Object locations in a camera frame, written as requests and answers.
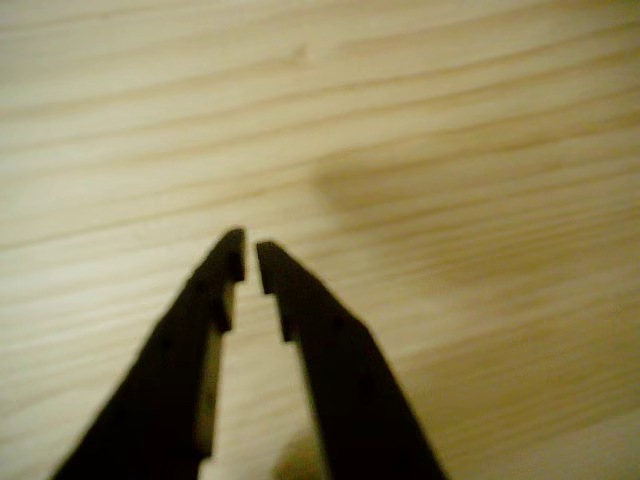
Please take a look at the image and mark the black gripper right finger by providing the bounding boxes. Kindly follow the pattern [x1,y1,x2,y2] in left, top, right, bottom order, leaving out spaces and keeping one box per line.
[256,240,449,480]

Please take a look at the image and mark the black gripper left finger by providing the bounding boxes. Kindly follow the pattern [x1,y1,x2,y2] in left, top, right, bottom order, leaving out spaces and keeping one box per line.
[52,227,248,480]

